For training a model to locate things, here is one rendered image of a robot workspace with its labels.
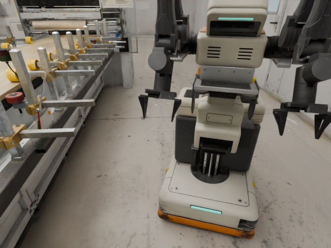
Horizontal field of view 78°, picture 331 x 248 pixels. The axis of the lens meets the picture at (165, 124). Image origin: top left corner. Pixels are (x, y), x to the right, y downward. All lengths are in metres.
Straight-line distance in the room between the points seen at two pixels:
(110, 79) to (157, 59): 3.37
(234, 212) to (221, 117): 0.61
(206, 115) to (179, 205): 0.63
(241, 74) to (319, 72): 0.36
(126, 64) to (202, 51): 2.87
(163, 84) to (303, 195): 1.64
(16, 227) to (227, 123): 1.38
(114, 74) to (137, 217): 2.83
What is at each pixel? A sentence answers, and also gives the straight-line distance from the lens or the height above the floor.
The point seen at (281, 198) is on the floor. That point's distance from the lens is 1.95.
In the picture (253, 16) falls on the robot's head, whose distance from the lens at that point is 0.85.
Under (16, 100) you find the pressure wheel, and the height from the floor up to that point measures 0.89.
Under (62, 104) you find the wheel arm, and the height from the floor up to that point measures 0.85.
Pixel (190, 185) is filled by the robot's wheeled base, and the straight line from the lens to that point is 1.44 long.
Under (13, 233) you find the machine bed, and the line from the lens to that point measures 1.63.
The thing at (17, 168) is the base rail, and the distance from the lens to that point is 1.14.
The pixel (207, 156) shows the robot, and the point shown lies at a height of 0.43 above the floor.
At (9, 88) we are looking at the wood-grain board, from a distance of 1.52.
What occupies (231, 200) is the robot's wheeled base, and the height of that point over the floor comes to 0.28.
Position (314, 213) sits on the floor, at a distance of 1.97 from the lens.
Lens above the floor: 1.33
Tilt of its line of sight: 30 degrees down
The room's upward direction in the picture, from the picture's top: straight up
